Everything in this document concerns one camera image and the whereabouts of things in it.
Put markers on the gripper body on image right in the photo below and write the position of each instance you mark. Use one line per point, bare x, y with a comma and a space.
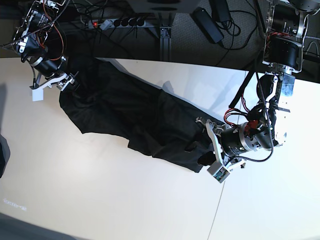
229, 143

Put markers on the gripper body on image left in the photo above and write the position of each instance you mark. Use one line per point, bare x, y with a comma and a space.
51, 73

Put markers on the black T-shirt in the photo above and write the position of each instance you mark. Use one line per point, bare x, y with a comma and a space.
105, 100

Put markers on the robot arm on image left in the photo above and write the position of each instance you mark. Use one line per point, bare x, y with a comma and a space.
29, 43

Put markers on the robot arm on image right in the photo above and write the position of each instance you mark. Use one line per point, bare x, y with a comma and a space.
287, 25

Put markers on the white power strip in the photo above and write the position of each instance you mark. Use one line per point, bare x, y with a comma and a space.
116, 23

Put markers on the dark object at left edge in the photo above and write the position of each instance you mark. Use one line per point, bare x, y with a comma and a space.
5, 154

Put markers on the black power adapter brick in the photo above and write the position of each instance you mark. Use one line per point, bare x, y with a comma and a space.
207, 26

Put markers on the black tripod stand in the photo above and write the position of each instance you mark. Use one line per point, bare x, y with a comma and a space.
257, 41

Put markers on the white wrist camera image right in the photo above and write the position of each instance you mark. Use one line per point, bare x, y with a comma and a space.
218, 171

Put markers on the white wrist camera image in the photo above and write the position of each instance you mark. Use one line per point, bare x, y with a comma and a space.
218, 171
37, 94

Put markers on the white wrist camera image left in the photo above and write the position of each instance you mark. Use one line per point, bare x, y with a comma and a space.
37, 94

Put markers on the grey camera mount plate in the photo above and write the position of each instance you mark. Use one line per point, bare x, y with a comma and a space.
176, 6

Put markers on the aluminium frame post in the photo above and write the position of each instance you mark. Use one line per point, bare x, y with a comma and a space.
165, 36

